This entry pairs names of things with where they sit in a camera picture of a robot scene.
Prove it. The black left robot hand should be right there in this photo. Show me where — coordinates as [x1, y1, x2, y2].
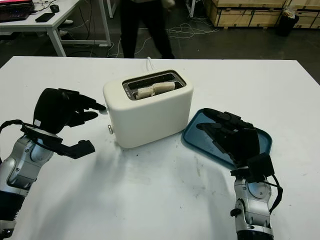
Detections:
[33, 87, 106, 135]

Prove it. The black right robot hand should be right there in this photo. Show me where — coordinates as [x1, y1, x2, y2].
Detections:
[195, 108, 261, 169]

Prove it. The white two-slot toaster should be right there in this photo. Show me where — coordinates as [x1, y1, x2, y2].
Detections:
[98, 69, 195, 150]

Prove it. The slice of bread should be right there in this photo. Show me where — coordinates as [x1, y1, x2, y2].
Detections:
[136, 82, 176, 99]

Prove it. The blue plastic tray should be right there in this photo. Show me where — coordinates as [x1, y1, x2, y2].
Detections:
[181, 107, 273, 168]

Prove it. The black smartphone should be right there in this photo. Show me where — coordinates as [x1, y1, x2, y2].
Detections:
[34, 12, 55, 23]

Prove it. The white office desk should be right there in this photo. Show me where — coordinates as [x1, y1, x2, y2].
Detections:
[0, 0, 112, 58]

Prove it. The person in black trousers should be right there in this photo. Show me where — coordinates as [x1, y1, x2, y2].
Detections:
[119, 0, 176, 60]

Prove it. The black laptop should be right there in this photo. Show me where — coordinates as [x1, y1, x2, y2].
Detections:
[0, 0, 36, 22]

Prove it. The black waste bin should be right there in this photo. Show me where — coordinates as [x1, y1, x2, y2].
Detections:
[276, 8, 300, 38]

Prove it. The wooden crate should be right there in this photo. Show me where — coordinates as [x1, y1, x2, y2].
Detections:
[292, 0, 320, 30]
[204, 0, 286, 29]

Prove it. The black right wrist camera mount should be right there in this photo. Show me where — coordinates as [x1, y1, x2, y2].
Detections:
[229, 154, 276, 179]

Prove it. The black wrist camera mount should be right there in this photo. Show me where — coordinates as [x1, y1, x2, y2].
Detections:
[19, 124, 96, 160]
[229, 154, 276, 179]

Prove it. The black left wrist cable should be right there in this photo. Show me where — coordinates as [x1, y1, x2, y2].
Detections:
[0, 119, 26, 135]

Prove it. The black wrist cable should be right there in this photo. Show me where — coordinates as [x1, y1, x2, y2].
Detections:
[0, 119, 26, 135]
[262, 174, 284, 216]

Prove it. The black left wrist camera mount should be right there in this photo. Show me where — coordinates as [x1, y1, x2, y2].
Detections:
[19, 124, 96, 160]

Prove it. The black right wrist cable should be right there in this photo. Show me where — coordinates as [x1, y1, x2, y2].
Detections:
[262, 174, 284, 216]

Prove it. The white floor cable tangle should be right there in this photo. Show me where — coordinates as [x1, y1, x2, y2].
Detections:
[166, 22, 219, 39]

